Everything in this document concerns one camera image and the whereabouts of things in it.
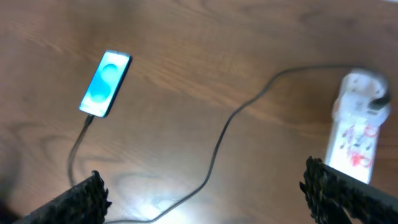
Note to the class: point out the blue screen Galaxy smartphone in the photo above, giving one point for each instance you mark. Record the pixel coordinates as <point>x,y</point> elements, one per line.
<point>105,84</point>

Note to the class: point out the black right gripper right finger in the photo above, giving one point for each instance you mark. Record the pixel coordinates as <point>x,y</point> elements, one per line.
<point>334,197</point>

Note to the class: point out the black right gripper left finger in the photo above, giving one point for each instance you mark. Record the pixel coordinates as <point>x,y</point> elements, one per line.
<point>85,203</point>

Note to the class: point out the white power strip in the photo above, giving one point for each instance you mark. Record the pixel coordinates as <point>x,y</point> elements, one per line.
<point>352,148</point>

